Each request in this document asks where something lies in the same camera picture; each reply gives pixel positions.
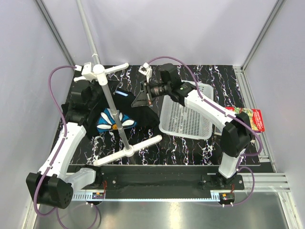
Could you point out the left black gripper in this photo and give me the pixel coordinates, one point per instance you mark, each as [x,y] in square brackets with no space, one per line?
[92,82]

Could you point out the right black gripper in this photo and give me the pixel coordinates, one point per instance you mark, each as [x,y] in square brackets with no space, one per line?
[145,98]

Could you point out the black daisy print t-shirt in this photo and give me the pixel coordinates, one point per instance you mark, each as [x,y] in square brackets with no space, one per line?
[142,116]

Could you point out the light blue clothes hanger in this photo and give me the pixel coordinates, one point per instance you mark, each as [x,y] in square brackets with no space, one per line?
[115,85]

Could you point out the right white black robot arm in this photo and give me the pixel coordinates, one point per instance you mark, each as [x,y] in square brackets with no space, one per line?
[235,128]

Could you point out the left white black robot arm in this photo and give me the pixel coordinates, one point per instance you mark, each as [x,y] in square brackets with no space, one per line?
[51,186]

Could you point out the grey white garment rack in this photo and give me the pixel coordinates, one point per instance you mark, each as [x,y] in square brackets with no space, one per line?
[101,74]

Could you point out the white plastic mesh basket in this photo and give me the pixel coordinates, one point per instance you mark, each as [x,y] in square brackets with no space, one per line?
[180,121]

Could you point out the black marbled table mat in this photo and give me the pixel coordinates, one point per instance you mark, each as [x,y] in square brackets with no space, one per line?
[172,150]

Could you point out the red cover book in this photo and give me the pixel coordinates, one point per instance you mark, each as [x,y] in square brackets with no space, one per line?
[255,116]

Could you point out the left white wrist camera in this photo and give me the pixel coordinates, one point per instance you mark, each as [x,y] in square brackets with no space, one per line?
[86,72]

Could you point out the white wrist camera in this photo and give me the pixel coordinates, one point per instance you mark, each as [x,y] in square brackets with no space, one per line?
[146,70]
[86,72]

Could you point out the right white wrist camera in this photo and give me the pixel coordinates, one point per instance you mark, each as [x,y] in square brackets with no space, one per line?
[146,70]

